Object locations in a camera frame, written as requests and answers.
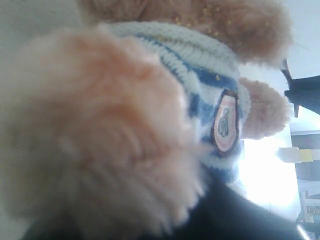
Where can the brown teddy bear striped sweater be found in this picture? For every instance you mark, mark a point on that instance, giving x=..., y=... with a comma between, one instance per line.
x=118, y=128

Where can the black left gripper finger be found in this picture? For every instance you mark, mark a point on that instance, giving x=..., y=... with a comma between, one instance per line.
x=225, y=217

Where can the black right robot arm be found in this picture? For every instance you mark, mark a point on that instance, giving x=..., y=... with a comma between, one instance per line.
x=302, y=92

